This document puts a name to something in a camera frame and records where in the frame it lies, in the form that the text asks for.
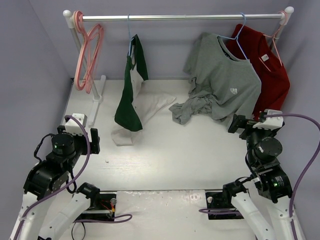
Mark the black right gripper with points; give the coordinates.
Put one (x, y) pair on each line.
(236, 123)

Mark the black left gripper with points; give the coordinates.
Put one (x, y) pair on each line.
(94, 140)

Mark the white and green t-shirt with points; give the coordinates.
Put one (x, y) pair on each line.
(137, 104)

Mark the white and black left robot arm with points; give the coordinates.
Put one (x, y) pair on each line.
(51, 176)

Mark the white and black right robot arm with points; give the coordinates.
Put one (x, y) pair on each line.
(271, 182)

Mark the grey t-shirt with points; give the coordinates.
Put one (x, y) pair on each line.
(221, 84)

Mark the red t-shirt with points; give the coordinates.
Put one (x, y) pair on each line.
(275, 83)

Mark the blue hanger with grey shirt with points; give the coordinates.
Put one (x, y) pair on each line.
(236, 38)

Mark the pink hanger with red shirt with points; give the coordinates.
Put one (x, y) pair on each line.
(276, 36)

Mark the pink hanger bundle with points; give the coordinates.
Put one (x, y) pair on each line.
(89, 52)

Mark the silver and white clothes rack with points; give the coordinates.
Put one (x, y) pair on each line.
(90, 21)

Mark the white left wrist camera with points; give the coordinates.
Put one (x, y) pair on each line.
(75, 123)

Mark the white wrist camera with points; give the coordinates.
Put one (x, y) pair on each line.
(268, 120)
(75, 123)

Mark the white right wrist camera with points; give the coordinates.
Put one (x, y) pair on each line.
(268, 120)

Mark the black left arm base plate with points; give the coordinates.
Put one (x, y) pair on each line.
(103, 209)

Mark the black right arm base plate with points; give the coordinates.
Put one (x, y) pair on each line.
(215, 201)

